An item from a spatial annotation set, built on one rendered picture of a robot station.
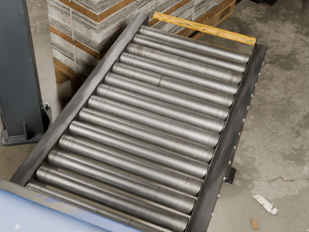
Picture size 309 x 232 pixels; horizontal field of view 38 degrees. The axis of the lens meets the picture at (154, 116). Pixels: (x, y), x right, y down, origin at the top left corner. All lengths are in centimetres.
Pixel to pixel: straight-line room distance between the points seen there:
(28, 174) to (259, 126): 162
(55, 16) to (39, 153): 123
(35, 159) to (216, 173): 52
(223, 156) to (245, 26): 213
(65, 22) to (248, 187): 125
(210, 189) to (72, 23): 135
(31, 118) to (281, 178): 133
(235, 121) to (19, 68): 110
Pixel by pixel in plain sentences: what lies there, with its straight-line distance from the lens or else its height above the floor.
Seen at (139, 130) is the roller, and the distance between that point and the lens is 139.
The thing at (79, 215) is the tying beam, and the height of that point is 155.
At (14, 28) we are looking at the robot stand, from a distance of 202.
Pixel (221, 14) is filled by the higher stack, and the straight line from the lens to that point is 334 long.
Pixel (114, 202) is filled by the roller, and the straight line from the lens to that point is 124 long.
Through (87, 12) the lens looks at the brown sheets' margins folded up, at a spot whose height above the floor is 63.
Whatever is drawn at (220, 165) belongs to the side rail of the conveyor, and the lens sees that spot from 133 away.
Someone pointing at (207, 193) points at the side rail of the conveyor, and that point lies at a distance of 127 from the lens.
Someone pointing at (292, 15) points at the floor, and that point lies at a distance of 365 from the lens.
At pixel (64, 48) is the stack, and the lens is 252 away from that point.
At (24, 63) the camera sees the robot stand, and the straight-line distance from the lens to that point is 213.
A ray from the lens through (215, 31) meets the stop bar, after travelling 181.
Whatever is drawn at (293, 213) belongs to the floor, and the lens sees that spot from 231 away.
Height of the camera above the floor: 182
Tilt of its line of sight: 45 degrees down
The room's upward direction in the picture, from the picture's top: 5 degrees clockwise
